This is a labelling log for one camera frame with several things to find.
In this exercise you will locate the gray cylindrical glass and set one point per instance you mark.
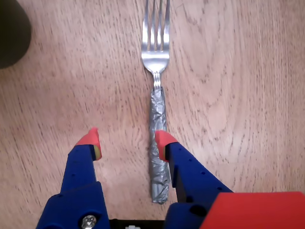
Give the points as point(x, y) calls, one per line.
point(12, 35)

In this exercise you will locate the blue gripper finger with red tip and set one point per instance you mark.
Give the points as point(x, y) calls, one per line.
point(193, 176)
point(78, 171)

